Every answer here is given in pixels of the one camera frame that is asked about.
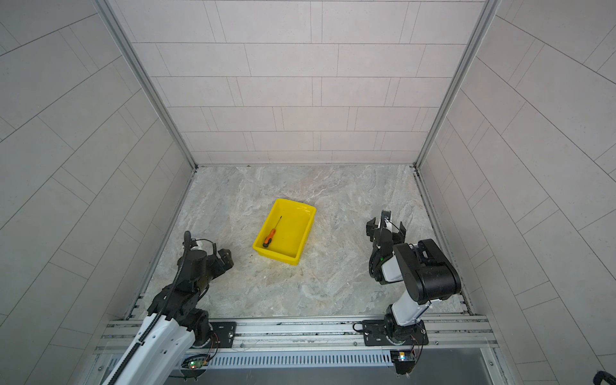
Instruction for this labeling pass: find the orange handled screwdriver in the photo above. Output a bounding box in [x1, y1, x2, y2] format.
[262, 216, 282, 249]

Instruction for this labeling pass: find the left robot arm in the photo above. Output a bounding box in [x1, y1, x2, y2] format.
[104, 231, 237, 384]

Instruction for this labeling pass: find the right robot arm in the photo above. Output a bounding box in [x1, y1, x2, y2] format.
[366, 210, 462, 344]

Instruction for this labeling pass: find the yellow plastic bin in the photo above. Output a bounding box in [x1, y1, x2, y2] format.
[252, 198, 317, 266]

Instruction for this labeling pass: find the left controller board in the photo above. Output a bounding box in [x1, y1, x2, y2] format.
[181, 354, 210, 371]

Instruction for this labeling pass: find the controller board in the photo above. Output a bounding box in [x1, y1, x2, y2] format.
[390, 350, 417, 375]
[181, 354, 210, 371]

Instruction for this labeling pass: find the right controller board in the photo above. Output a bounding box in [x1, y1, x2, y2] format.
[390, 350, 417, 375]

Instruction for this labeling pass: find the white vent grille strip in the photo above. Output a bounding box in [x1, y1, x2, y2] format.
[208, 350, 393, 370]

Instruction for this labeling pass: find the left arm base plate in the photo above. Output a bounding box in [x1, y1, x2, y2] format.
[192, 322, 237, 349]

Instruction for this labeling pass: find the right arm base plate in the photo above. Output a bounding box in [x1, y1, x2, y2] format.
[356, 319, 429, 347]

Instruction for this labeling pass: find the aluminium mounting rail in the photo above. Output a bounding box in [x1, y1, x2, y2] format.
[95, 315, 500, 355]

